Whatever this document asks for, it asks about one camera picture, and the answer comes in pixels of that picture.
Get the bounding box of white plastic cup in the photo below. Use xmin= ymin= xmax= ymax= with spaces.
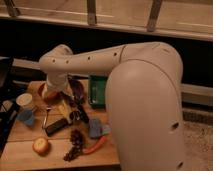
xmin=16 ymin=93 xmax=36 ymax=111

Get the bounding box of red bowl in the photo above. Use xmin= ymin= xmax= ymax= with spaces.
xmin=37 ymin=83 xmax=60 ymax=102

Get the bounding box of light blue cloth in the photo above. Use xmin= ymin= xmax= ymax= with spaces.
xmin=102 ymin=124 xmax=111 ymax=135

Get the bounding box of green plastic tray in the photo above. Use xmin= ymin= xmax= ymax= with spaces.
xmin=88 ymin=76 xmax=107 ymax=109

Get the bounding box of black rectangular block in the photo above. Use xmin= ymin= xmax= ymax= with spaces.
xmin=45 ymin=118 xmax=68 ymax=136

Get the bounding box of blue plastic cup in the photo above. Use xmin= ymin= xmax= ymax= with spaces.
xmin=17 ymin=110 xmax=35 ymax=126

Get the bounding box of wooden table board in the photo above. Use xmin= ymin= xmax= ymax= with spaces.
xmin=0 ymin=81 xmax=119 ymax=171

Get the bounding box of bunch of dark grapes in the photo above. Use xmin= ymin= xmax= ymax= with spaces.
xmin=63 ymin=129 xmax=84 ymax=162

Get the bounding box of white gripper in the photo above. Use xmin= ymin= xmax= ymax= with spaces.
xmin=43 ymin=74 xmax=69 ymax=98

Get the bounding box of blue sponge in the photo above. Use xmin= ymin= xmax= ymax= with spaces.
xmin=89 ymin=118 xmax=102 ymax=139

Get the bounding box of apple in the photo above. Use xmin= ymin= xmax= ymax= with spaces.
xmin=32 ymin=137 xmax=50 ymax=155

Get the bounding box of black equipment at left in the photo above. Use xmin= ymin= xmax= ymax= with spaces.
xmin=0 ymin=56 xmax=19 ymax=157

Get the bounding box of purple bowl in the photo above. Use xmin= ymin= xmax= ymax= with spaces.
xmin=69 ymin=79 xmax=84 ymax=103

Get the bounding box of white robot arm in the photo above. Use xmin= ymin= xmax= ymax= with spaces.
xmin=39 ymin=42 xmax=187 ymax=171

